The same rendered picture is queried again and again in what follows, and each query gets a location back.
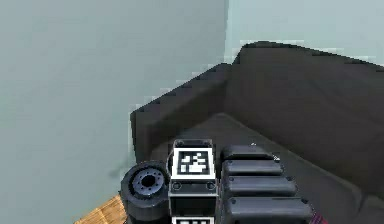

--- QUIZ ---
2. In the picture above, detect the dark brown sofa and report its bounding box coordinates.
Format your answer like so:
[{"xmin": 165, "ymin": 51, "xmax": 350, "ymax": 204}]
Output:
[{"xmin": 129, "ymin": 40, "xmax": 384, "ymax": 224}]

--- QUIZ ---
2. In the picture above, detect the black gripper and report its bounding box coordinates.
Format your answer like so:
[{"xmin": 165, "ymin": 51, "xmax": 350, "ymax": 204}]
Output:
[{"xmin": 119, "ymin": 160, "xmax": 172, "ymax": 224}]

